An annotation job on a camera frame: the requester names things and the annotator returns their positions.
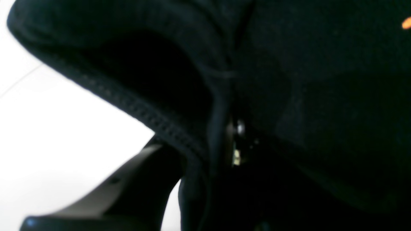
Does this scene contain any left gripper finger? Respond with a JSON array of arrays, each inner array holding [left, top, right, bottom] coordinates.
[[20, 137, 182, 231]]

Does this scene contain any black T-shirt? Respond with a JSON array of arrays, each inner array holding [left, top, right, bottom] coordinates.
[[7, 0, 411, 231]]

